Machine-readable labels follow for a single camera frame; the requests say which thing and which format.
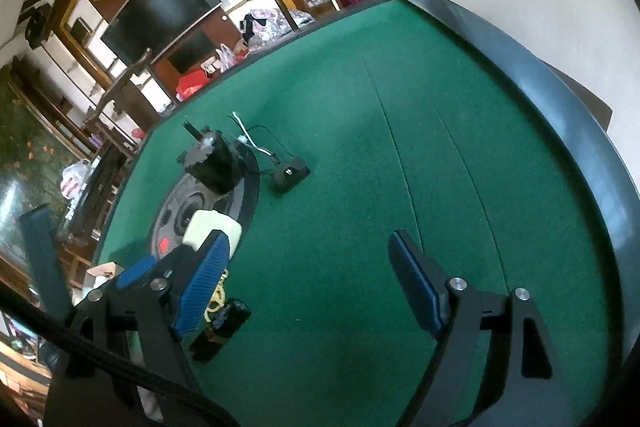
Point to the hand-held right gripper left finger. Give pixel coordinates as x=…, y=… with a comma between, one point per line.
x=205, y=287

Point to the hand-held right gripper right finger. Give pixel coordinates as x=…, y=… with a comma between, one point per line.
x=415, y=287

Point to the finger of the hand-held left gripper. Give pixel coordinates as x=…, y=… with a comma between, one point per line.
x=135, y=269
x=40, y=257

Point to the cardboard box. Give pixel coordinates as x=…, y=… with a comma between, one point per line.
x=100, y=274

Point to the cream soap bar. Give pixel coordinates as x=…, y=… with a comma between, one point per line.
x=210, y=224

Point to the grey round table centre panel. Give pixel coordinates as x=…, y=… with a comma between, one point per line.
x=172, y=212

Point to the white plastic bag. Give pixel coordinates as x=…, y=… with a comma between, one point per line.
x=75, y=179

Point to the black electric motor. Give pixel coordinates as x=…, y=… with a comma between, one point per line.
x=215, y=164

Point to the small black device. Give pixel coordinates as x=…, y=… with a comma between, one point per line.
x=291, y=173

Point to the dark wooden chair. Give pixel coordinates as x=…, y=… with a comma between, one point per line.
x=125, y=97

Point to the red bag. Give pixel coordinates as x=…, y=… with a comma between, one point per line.
x=192, y=84

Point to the wooden television cabinet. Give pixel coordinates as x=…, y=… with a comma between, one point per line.
x=195, y=47

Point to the black television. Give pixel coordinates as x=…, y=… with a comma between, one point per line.
x=160, y=7

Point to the pile of clothes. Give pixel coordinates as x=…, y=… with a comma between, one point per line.
x=272, y=24

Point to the green wall painting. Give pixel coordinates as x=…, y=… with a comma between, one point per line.
x=25, y=167

